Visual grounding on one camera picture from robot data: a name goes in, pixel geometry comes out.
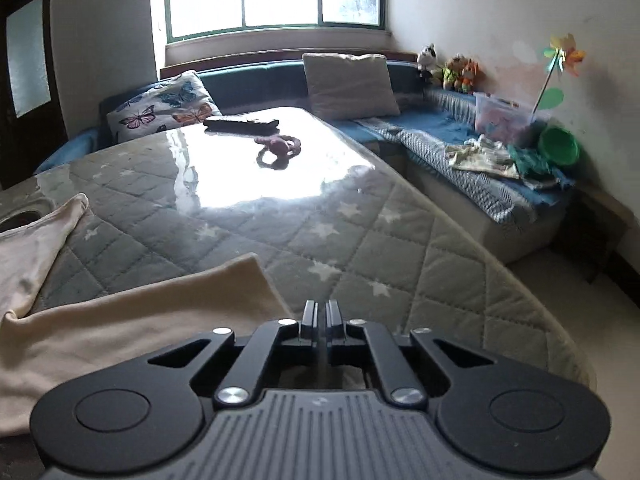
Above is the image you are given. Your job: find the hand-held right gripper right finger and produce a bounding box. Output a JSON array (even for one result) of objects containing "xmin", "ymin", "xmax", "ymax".
[{"xmin": 326, "ymin": 300, "xmax": 496, "ymax": 407}]

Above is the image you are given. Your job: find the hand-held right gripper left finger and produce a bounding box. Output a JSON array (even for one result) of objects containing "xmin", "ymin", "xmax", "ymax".
[{"xmin": 148, "ymin": 300, "xmax": 319, "ymax": 409}]

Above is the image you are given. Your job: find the cream knit garment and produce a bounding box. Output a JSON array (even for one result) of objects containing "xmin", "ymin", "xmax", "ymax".
[{"xmin": 0, "ymin": 192, "xmax": 301, "ymax": 436}]

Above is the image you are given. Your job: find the grey quilted star table cover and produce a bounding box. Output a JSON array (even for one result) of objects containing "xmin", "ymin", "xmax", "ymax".
[{"xmin": 0, "ymin": 106, "xmax": 596, "ymax": 391}]

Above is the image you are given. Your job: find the pink hair scrunchie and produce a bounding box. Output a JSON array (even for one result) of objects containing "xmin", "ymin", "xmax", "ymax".
[{"xmin": 255, "ymin": 135, "xmax": 302, "ymax": 160}]

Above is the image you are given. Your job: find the black remote control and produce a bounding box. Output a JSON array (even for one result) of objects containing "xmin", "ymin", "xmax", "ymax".
[{"xmin": 202, "ymin": 116, "xmax": 280, "ymax": 135}]

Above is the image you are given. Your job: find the blue checked sofa blanket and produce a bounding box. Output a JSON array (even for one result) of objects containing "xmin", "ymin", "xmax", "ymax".
[{"xmin": 350, "ymin": 85, "xmax": 571, "ymax": 224}]

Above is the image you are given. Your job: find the pale patterned cloth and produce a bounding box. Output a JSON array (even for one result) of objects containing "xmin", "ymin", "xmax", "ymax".
[{"xmin": 444, "ymin": 135, "xmax": 521, "ymax": 179}]

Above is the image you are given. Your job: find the plain beige pillow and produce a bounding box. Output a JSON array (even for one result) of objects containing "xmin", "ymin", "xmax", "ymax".
[{"xmin": 302, "ymin": 52, "xmax": 402, "ymax": 120}]

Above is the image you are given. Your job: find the teal sofa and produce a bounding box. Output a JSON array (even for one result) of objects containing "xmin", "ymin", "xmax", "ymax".
[{"xmin": 32, "ymin": 55, "xmax": 571, "ymax": 266}]

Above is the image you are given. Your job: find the green crumpled cloth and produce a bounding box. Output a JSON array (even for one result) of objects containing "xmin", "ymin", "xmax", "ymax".
[{"xmin": 506, "ymin": 144, "xmax": 562, "ymax": 182}]

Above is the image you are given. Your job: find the butterfly print pillow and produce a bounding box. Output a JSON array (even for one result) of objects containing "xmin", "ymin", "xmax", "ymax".
[{"xmin": 106, "ymin": 70, "xmax": 223, "ymax": 143}]

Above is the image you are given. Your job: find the clear plastic storage box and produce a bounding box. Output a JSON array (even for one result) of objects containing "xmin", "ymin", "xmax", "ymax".
[{"xmin": 474, "ymin": 92, "xmax": 549, "ymax": 147}]

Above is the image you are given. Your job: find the yellow green plush toy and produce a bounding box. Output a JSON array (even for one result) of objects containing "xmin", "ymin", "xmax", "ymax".
[{"xmin": 440, "ymin": 56, "xmax": 463, "ymax": 89}]

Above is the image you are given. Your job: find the black and white cow plush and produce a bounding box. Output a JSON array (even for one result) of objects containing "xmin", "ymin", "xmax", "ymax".
[{"xmin": 417, "ymin": 44, "xmax": 440, "ymax": 82}]

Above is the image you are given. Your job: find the orange plush toy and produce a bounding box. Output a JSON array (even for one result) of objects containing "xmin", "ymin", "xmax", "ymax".
[{"xmin": 459, "ymin": 59, "xmax": 482, "ymax": 95}]

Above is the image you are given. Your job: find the green plastic bowl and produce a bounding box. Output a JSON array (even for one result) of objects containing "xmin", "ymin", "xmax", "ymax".
[{"xmin": 538, "ymin": 126, "xmax": 581, "ymax": 165}]

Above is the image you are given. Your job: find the colourful pinwheel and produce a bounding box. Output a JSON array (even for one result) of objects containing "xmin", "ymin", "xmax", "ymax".
[{"xmin": 530, "ymin": 34, "xmax": 587, "ymax": 117}]

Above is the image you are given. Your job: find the dark wooden door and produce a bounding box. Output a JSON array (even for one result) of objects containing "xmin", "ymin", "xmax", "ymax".
[{"xmin": 0, "ymin": 0, "xmax": 69, "ymax": 192}]

